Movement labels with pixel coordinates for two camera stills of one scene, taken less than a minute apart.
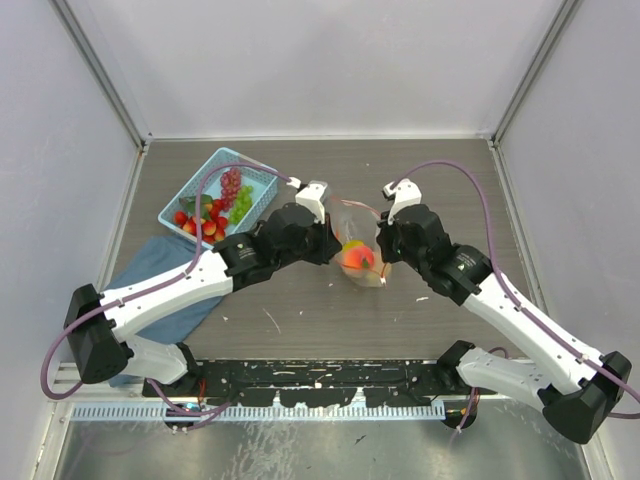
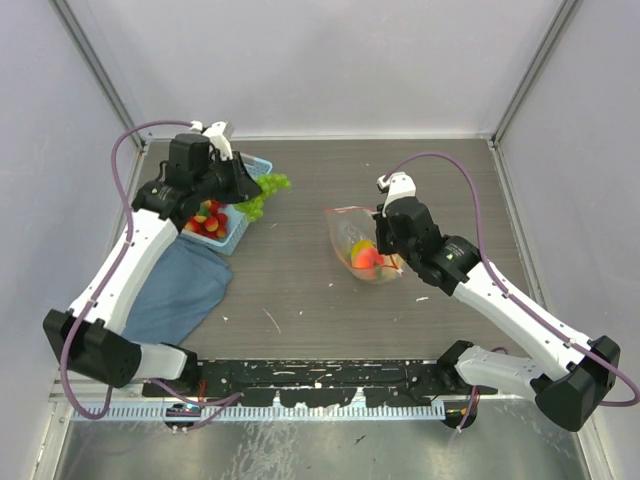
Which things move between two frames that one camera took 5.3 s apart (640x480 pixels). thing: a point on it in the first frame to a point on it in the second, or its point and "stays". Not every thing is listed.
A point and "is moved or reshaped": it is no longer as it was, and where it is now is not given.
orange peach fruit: (361, 257) is moved or reshaped
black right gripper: (383, 239) stays
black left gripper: (328, 243) to (243, 187)
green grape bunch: (243, 203) is moved or reshaped
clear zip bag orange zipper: (360, 260) stays
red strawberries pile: (213, 228) stays
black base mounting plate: (313, 383) stays
